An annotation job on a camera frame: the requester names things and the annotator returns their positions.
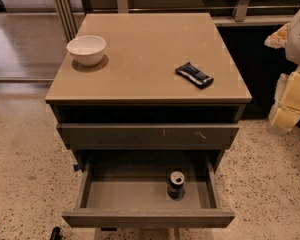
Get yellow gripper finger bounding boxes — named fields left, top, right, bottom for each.
left=268, top=67, right=300, bottom=132
left=264, top=23, right=290, bottom=49

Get blue pepsi can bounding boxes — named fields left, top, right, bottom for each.
left=167, top=171, right=185, bottom=200

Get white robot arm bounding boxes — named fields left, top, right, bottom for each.
left=264, top=10, right=300, bottom=134

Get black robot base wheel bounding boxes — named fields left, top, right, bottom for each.
left=50, top=227, right=61, bottom=240

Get beige drawer cabinet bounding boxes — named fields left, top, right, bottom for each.
left=44, top=12, right=253, bottom=240

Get open middle drawer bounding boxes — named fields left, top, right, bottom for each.
left=62, top=151, right=235, bottom=228

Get closed top drawer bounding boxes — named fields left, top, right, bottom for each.
left=57, top=123, right=239, bottom=150

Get dark blue snack bar wrapper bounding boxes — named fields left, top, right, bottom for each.
left=175, top=62, right=214, bottom=89

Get white ceramic bowl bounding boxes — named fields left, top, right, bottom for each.
left=67, top=35, right=106, bottom=67

